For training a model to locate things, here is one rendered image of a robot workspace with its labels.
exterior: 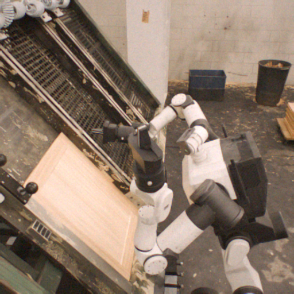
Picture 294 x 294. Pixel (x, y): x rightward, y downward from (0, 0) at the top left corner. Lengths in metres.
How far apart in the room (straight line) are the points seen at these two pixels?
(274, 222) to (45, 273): 0.90
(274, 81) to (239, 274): 4.17
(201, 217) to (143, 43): 4.12
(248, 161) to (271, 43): 5.38
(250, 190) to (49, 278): 0.76
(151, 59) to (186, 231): 4.12
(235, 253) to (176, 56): 5.27
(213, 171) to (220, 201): 0.15
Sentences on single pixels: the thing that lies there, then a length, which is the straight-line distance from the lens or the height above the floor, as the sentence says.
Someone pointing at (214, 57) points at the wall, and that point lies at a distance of 6.37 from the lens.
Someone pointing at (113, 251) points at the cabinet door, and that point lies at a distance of 1.35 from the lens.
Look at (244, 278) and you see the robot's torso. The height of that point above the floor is 0.73.
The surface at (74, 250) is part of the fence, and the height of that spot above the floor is 1.13.
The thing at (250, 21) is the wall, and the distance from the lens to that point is 6.30.
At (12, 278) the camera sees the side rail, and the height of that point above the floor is 1.26.
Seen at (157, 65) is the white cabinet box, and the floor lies 0.67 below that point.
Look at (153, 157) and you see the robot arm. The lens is 0.77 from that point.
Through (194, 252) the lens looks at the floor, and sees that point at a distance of 2.66.
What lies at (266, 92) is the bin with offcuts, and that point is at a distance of 5.50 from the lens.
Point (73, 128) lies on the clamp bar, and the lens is 1.44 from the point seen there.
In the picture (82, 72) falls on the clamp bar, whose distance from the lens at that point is 1.90.
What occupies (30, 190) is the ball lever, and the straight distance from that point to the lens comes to 0.98.
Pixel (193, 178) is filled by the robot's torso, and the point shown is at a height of 1.32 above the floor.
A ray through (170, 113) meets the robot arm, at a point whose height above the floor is 1.33.
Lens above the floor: 1.98
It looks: 30 degrees down
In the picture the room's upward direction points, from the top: straight up
